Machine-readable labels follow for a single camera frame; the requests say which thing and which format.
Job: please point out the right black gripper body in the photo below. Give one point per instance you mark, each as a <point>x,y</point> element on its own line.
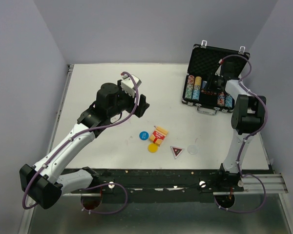
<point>215,87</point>

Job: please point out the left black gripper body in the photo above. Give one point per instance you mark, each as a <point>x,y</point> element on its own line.
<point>128,102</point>

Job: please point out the red playing card deck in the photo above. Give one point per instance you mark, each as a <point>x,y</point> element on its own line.
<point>158,135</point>

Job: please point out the yellow round button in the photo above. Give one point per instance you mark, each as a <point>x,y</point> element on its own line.
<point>152,148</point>

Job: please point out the blue poker chip stack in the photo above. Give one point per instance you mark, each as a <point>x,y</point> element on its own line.
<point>196,93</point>

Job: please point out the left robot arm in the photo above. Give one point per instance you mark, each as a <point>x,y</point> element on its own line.
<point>44,181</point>

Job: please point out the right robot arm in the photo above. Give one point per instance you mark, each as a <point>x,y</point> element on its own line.
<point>248,117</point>

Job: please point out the yellow chip row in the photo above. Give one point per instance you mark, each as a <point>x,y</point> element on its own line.
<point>197,82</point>

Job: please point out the black poker chip case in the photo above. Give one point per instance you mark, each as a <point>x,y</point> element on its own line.
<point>204,61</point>

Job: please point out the red white chip row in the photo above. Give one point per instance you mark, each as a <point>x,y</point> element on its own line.
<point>189,87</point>

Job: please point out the blue round button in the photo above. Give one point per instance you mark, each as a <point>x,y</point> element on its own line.
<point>144,135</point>

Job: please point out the triangular all-in marker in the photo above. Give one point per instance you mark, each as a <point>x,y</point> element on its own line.
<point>176,151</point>

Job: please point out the clear round button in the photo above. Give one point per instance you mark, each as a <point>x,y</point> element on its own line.
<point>192,149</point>

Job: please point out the right aluminium extrusion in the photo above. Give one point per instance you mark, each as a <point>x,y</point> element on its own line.
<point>250,185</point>

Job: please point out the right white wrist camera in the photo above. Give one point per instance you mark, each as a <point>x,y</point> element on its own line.
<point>219,71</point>

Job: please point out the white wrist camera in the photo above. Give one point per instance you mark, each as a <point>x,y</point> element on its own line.
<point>219,71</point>
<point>128,86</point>

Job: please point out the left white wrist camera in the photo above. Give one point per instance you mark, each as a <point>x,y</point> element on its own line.
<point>128,86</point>

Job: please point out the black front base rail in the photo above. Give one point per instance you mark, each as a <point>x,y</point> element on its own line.
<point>160,186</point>

